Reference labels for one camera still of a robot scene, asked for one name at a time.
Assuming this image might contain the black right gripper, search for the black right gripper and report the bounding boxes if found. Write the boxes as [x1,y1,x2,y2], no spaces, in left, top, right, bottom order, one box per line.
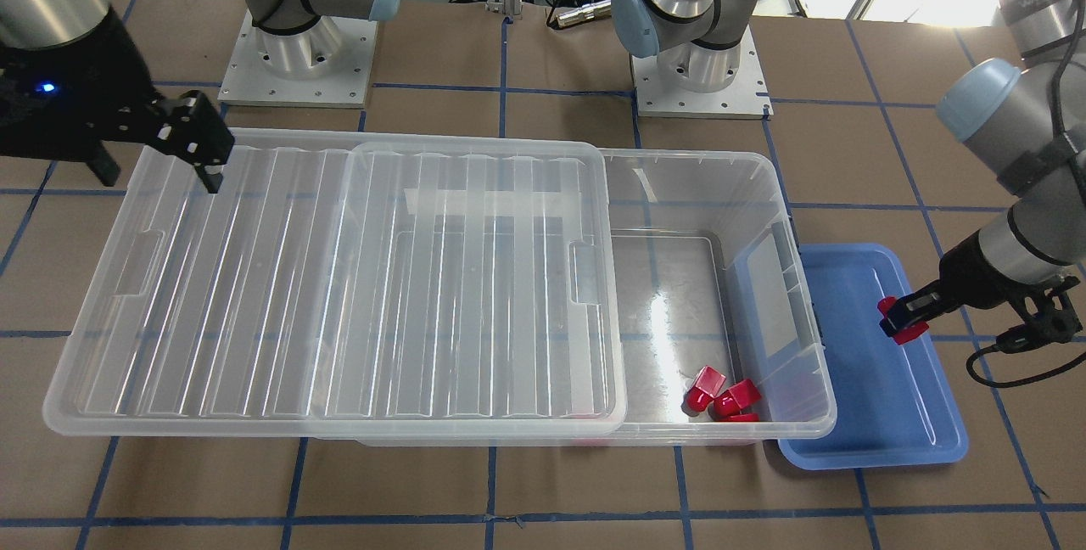
[1,11,233,193]

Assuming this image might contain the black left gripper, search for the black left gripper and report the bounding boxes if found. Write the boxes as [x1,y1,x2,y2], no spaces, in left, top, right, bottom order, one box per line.
[879,247,1032,339]

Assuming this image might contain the red block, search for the red block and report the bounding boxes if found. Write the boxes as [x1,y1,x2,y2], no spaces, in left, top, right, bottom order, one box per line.
[683,366,728,415]
[718,413,761,424]
[876,296,929,345]
[708,379,763,421]

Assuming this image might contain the clear plastic box lid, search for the clear plastic box lid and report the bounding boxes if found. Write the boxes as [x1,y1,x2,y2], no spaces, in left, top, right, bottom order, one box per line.
[42,128,628,446]

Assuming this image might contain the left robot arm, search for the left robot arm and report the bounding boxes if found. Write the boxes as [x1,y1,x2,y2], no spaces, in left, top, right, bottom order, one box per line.
[613,0,1083,327]

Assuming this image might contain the clear plastic storage box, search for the clear plastic storage box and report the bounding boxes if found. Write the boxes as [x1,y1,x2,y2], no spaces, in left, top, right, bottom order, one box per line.
[311,137,837,446]

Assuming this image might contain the blue plastic tray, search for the blue plastic tray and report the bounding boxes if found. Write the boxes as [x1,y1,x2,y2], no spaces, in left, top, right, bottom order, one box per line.
[779,243,970,470]

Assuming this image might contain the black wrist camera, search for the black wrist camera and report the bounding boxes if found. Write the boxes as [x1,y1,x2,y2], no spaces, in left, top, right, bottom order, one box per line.
[994,275,1083,354]

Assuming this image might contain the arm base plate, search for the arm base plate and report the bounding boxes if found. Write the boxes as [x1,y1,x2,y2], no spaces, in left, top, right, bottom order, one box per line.
[218,14,379,109]
[630,27,775,120]

